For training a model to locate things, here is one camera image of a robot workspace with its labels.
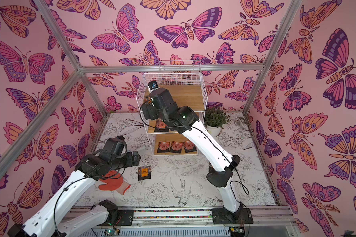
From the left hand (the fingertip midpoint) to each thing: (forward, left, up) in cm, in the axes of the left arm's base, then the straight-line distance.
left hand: (135, 157), depth 75 cm
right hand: (+13, -9, +23) cm, 28 cm away
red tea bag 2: (+17, -11, -18) cm, 27 cm away
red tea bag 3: (+17, -20, -18) cm, 31 cm away
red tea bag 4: (+17, -29, -17) cm, 37 cm away
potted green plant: (+26, -44, +1) cm, 51 cm away
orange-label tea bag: (-1, -1, -18) cm, 18 cm away
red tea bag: (+15, -12, +6) cm, 20 cm away
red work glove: (-6, +15, -18) cm, 25 cm away
